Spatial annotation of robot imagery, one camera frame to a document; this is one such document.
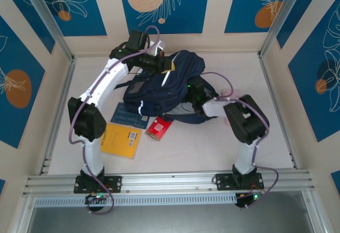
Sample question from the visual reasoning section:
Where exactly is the navy blue backpack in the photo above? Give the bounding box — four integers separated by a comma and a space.
115, 49, 222, 125

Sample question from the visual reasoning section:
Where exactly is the red card packet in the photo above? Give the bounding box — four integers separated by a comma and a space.
145, 115, 174, 142

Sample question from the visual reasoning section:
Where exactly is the blue book with white print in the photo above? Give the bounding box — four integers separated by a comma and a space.
110, 102, 150, 131

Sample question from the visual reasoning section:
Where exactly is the yellow book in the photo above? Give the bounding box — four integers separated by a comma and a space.
100, 122, 142, 160

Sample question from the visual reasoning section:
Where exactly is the small black controller board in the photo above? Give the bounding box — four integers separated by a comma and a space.
84, 193, 108, 205
235, 192, 264, 209

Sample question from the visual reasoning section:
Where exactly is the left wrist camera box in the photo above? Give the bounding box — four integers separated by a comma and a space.
149, 39, 166, 52

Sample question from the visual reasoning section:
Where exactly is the blue wall panel beige circle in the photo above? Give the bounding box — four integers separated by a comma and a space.
117, 0, 212, 35

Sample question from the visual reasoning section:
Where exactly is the blue floral wall panel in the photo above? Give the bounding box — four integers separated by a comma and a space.
33, 0, 108, 37
276, 0, 340, 51
0, 14, 46, 149
224, 0, 296, 34
0, 0, 56, 55
288, 3, 340, 144

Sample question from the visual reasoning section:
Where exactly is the aluminium side rail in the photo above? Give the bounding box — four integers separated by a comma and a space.
39, 56, 78, 176
257, 52, 299, 170

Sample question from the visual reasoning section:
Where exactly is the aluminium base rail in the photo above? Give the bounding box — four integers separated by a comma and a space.
22, 169, 317, 195

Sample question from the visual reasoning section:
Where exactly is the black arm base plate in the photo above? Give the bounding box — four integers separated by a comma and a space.
214, 173, 265, 192
73, 174, 123, 194

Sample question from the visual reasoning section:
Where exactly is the aluminium frame post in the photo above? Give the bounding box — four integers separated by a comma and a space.
258, 0, 310, 59
20, 0, 77, 62

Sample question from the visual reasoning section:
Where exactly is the white slotted cable duct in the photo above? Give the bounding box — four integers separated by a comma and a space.
33, 193, 237, 208

